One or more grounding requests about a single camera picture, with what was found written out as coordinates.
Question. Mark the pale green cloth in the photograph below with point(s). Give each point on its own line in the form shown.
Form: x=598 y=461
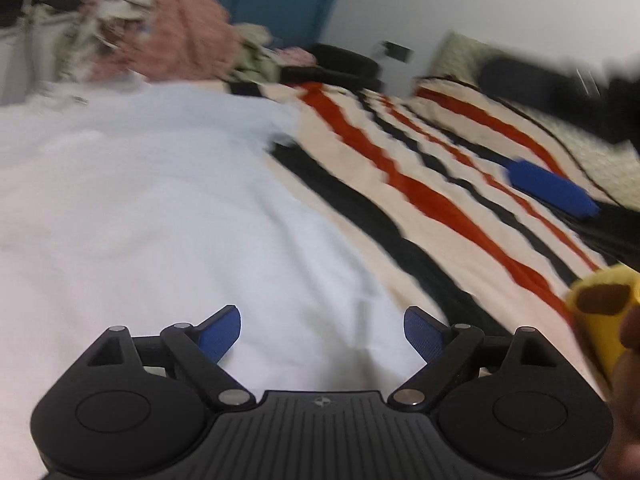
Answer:
x=257 y=55

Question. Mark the black sofa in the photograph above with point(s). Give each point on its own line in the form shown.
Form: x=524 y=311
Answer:
x=345 y=65

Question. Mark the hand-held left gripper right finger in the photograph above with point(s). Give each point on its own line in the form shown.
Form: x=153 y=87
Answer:
x=423 y=334

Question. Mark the pink fuzzy blanket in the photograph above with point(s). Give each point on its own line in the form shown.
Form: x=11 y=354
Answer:
x=187 y=35

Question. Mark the person's right forearm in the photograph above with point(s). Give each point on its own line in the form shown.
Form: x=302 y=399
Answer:
x=625 y=410

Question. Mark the white t-shirt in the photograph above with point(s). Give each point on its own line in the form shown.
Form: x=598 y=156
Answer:
x=150 y=210

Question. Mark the wall plug charger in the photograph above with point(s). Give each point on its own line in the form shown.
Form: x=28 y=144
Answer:
x=397 y=50

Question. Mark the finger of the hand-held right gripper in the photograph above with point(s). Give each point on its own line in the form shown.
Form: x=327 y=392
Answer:
x=550 y=189
x=525 y=82

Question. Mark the quilted beige headboard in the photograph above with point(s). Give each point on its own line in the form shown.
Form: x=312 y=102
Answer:
x=465 y=55

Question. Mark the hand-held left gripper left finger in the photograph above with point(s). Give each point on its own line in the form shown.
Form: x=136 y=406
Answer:
x=220 y=334

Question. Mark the red black striped blanket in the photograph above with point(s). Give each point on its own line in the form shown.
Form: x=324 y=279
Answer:
x=450 y=170

